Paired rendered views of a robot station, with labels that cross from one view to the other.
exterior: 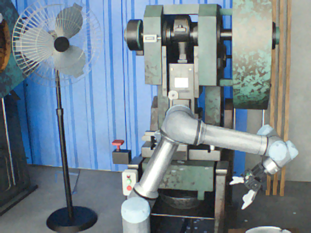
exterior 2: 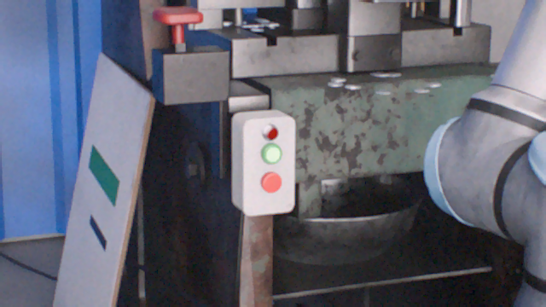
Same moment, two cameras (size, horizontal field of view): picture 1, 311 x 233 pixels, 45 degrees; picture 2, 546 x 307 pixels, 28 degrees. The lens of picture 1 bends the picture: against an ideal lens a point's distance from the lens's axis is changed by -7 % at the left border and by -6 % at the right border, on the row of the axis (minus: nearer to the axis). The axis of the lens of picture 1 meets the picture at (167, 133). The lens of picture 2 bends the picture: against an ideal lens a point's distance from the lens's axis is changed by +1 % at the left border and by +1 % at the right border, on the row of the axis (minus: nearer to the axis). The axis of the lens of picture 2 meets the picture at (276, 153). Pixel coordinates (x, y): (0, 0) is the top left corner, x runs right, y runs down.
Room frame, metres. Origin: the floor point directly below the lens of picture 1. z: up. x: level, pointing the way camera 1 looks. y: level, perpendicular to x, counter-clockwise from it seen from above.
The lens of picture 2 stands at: (0.73, 1.00, 0.94)
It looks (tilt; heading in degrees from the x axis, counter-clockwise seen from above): 14 degrees down; 326
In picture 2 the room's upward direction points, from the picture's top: straight up
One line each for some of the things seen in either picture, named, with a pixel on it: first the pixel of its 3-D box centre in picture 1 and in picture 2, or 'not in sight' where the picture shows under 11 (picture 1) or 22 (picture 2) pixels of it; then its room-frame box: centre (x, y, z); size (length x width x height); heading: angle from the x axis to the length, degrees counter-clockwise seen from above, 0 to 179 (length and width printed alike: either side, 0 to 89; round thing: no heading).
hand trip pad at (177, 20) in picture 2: (118, 147); (177, 37); (2.07, 0.27, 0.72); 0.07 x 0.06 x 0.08; 168
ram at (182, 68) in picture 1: (183, 86); not in sight; (2.18, -0.09, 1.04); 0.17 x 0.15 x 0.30; 168
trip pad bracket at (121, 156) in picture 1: (122, 165); (192, 111); (2.06, 0.25, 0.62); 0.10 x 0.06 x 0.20; 78
